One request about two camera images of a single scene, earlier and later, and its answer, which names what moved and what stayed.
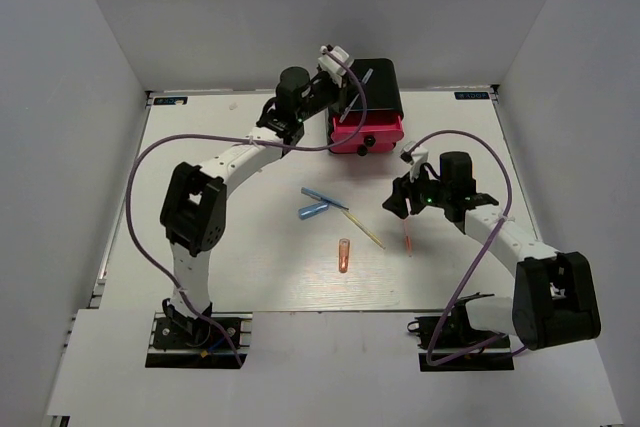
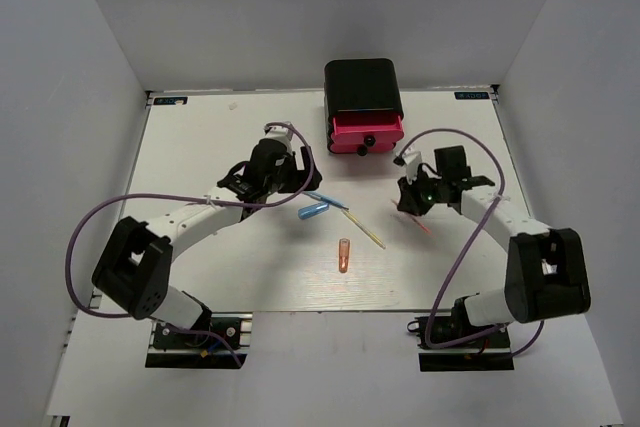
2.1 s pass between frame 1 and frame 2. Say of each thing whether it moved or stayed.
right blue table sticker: stayed
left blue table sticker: stayed
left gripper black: moved
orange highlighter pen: moved
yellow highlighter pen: stayed
